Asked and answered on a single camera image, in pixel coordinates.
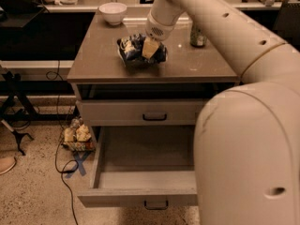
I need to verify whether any white ceramic bowl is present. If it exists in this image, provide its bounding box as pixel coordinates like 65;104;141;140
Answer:
98;2;127;25

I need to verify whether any round beige floor object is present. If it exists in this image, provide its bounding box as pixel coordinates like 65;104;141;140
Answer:
0;157;16;175

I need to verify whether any blue chip bag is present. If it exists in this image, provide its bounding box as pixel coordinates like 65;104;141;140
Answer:
117;34;168;68

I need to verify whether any green soda can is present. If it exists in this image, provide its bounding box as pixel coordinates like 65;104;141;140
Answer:
190;23;207;47

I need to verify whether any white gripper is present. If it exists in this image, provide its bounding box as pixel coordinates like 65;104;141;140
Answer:
142;11;174;59

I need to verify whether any black floor cable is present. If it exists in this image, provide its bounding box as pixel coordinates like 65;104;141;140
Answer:
45;59;79;225

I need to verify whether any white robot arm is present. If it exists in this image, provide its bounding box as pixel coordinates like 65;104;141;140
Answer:
146;0;300;225

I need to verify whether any snack bags pile on floor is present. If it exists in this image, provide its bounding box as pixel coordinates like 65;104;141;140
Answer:
62;118;95;152

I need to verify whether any black drawer handle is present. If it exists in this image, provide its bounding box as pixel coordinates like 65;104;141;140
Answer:
143;201;169;211
142;113;168;121

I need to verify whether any open grey middle drawer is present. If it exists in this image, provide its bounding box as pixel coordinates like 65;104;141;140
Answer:
78;126;197;207

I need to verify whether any black upper drawer handle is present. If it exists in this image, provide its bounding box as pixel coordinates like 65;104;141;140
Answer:
142;113;168;121

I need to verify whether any closed grey upper drawer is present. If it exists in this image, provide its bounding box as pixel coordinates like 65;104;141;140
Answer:
76;99;206;126

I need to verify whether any black chair at left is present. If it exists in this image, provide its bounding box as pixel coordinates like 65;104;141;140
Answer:
0;0;46;29

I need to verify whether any grey drawer cabinet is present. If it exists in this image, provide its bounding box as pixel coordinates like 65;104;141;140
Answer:
67;7;239;142

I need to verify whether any black tripod stand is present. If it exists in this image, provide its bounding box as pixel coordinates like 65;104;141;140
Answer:
0;67;38;157

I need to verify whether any black middle drawer handle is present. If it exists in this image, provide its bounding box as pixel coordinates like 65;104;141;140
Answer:
143;201;169;211

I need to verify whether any blue tape cross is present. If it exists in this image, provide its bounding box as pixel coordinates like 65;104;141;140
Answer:
66;151;91;178

